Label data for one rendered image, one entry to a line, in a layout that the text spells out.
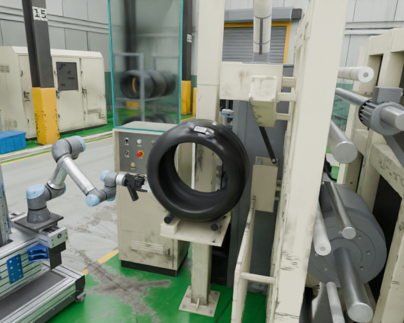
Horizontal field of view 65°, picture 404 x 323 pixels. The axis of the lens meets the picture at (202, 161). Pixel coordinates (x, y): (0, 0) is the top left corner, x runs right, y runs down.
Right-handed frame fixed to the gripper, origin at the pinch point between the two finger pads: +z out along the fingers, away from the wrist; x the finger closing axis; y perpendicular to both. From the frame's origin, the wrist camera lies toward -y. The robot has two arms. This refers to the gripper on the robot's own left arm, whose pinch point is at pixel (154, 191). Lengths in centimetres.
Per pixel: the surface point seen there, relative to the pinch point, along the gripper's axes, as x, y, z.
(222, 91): -37, 70, 37
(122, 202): 52, -42, -45
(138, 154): 53, 2, -36
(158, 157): -12.2, 26.5, 4.0
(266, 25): 67, 108, 42
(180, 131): -10.6, 42.8, 14.1
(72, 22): 807, 116, -624
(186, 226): 1.6, -19.0, 23.0
